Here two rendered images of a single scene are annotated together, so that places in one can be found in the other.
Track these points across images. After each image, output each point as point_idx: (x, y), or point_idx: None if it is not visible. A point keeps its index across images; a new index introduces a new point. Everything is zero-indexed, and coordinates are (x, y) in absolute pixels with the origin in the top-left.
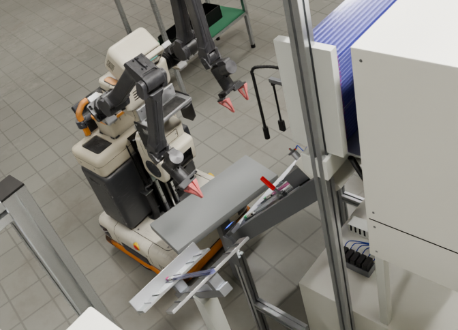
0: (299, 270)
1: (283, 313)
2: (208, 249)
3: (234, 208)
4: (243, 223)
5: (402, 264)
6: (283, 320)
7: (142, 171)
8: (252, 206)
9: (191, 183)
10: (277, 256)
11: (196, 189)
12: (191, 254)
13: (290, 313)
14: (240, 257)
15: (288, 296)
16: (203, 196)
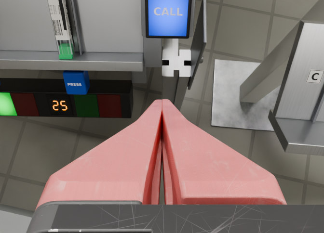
0: (51, 148)
1: (167, 47)
2: (310, 22)
3: (18, 212)
4: (96, 52)
5: None
6: (177, 41)
7: None
8: (13, 58)
9: (197, 177)
10: (41, 195)
11: (175, 128)
12: (318, 127)
13: (120, 119)
14: (182, 49)
15: (98, 137)
16: (155, 100)
